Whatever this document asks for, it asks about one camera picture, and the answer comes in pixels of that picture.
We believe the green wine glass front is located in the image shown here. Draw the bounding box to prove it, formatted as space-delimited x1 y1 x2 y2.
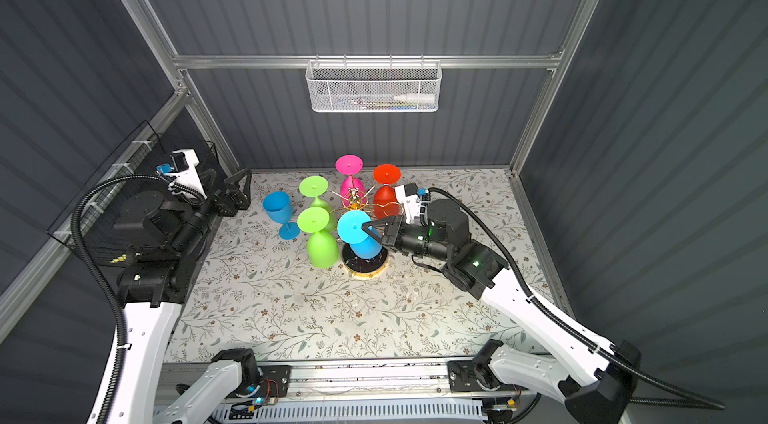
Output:
297 206 339 269

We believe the white marker in basket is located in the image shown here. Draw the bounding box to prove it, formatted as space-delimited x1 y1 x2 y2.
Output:
393 94 437 106

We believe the white mesh wall basket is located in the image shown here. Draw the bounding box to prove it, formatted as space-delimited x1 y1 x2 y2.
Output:
305 62 443 113

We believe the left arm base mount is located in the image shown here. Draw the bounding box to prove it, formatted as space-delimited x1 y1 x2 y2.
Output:
211 348 292 399

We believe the blue wine glass front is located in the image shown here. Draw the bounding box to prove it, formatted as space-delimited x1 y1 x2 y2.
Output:
337 210 382 259

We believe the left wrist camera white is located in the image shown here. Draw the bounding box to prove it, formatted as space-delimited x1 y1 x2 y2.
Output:
156 148 207 201

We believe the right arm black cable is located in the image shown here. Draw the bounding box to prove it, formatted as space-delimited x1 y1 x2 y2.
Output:
427 186 726 412

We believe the aluminium front rail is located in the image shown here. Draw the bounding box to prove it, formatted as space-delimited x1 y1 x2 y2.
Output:
113 355 577 424

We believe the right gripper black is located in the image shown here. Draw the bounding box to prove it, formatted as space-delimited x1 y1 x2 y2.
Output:
362 214 450 264

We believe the pink wine glass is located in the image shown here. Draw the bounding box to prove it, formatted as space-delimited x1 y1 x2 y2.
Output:
335 154 368 210

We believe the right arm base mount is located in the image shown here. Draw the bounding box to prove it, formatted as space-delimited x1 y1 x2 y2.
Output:
446 339 516 393

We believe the gold wire glass rack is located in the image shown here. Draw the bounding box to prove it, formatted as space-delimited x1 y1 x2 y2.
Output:
338 190 388 277

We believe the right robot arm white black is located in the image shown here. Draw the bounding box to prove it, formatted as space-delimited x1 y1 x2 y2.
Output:
338 199 639 423

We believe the blue wine glass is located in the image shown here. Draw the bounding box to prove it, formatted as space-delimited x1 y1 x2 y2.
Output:
262 191 300 240
337 210 382 259

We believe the green wine glass rear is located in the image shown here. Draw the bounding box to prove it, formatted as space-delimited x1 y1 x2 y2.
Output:
299 175 337 232

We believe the red wine glass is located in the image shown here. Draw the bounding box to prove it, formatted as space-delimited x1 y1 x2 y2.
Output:
373 163 401 219

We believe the green wine glass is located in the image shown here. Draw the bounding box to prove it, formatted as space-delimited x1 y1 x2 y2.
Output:
299 175 337 232
297 206 339 269

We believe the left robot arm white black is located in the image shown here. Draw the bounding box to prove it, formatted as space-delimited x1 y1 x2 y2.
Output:
71 169 262 423

